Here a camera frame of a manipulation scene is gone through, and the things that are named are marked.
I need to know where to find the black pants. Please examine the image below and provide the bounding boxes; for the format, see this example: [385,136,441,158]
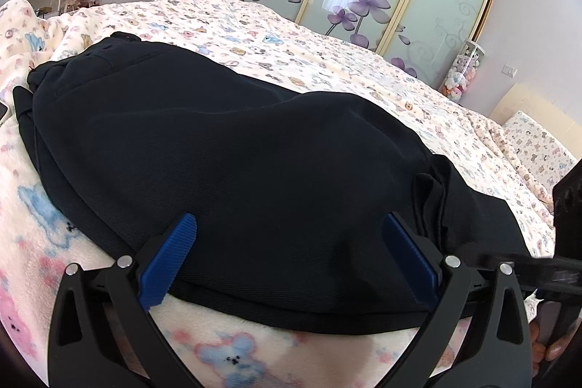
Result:
[13,32,529,336]

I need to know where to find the person's right hand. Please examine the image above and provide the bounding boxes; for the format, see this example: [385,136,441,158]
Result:
[529,316,582,371]

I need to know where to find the bear print pillow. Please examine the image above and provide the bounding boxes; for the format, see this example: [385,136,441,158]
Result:
[502,110,578,197]

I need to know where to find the fleece bear print blanket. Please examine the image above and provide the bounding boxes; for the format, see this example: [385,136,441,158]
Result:
[1,0,413,387]

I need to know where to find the beige headboard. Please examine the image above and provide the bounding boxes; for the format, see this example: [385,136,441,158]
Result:
[489,84,582,159]

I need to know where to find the plush toy tube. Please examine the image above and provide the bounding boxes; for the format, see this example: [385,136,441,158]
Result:
[439,40,485,103]

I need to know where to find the black smartphone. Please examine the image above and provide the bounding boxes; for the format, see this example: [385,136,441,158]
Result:
[0,103,11,124]

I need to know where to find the floral bed sheet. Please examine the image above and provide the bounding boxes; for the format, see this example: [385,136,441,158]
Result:
[44,0,555,258]

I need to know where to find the wall socket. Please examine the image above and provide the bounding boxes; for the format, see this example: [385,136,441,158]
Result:
[501,65,518,78]

